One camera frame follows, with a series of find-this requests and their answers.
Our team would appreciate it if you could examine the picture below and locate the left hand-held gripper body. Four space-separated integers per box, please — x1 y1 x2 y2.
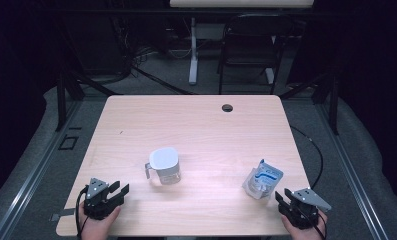
82 177 125 221

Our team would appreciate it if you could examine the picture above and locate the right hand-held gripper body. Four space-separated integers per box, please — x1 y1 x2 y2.
278 188 332 230

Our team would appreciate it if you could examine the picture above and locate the white and blue pouch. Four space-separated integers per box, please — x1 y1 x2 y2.
241 158 284 201

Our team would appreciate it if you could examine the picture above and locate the clear jar with grey lid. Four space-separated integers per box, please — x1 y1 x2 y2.
144 146 182 186

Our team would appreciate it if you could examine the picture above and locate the person's right hand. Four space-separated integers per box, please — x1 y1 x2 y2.
280 209 329 240

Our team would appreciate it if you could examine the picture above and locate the person's left hand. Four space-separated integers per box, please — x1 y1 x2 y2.
78 201 122 240

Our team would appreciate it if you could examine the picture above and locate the grey tape strip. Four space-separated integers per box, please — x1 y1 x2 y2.
49 207 77 223

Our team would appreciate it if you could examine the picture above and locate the black metal stand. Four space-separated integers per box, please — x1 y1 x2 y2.
279 71 340 136
54 68 87 132

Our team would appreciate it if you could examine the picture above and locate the white desk leg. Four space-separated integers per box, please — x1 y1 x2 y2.
265 34 276 85
188 17 199 86

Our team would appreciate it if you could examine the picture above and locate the black folding chair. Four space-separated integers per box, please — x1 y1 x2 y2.
217 13 295 96

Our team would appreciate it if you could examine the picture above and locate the white desk top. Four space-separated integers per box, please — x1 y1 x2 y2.
169 0 315 9

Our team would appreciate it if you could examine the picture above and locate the left hand-held gripper black cable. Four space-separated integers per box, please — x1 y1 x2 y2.
74 185 90 239

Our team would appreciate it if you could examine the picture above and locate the hand-held gripper black cable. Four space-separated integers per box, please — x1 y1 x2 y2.
74 185 90 239
302 208 328 240

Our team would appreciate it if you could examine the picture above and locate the right hand-held gripper black cable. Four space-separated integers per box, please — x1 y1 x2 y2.
302 208 328 240

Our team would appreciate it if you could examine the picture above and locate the thin black floor cable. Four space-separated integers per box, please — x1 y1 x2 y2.
289 125 324 190

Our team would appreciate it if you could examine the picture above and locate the aluminium floor rail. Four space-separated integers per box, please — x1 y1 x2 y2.
314 101 390 240
0 99 84 240

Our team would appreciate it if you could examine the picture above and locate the thick black floor cable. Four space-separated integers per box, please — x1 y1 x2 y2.
130 65 195 96

